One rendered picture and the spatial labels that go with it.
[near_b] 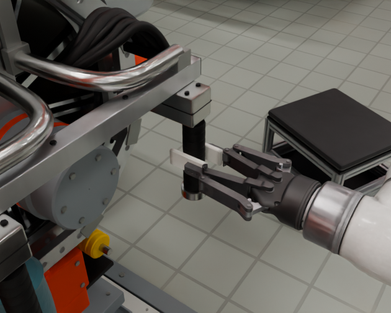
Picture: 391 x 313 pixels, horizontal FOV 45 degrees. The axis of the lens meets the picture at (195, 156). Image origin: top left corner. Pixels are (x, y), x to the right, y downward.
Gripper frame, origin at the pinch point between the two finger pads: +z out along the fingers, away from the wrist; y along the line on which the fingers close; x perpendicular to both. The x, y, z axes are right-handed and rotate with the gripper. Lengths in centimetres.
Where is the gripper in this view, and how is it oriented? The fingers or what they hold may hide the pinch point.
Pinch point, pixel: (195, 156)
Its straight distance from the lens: 75.2
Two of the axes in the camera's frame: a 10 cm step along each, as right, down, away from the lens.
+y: 5.8, -5.1, 6.4
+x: 0.0, -7.8, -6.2
